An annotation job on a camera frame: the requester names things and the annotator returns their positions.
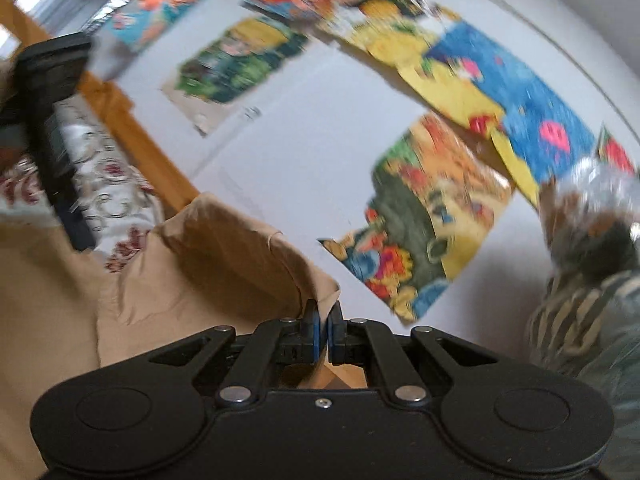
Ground orange teal cartoon poster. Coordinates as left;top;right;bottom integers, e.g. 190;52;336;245
107;0;202;53

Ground blue yellow cartoon poster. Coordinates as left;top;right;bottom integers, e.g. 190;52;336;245
319;0;596;205

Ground green cartoon poster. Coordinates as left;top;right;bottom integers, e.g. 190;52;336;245
162;15;310;138

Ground beige trousers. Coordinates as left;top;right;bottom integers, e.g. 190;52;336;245
1;194;340;479

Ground wooden bed frame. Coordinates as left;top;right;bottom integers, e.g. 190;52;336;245
1;0;198;217

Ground cartoon poster lower centre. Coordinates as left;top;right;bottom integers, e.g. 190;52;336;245
321;113;512;324

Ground striped grey clothes pile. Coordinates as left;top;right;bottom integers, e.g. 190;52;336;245
525;129;639;479

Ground floral white bedspread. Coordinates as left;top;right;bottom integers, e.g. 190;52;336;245
1;96;165;273

